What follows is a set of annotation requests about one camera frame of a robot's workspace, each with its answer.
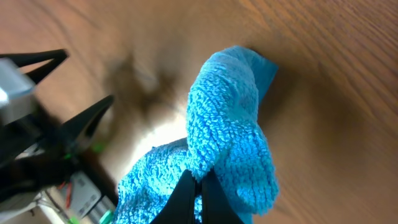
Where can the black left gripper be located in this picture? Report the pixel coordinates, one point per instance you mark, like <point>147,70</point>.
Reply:
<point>38,150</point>

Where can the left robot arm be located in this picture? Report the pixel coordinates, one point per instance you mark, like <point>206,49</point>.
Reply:
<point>84,193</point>

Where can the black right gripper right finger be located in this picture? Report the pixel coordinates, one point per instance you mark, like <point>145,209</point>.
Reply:
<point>215,206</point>

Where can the blue microfiber cloth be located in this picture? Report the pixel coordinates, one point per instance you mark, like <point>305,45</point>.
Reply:
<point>223,136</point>

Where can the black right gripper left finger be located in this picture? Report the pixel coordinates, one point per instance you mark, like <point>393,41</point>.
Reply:
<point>179,208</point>

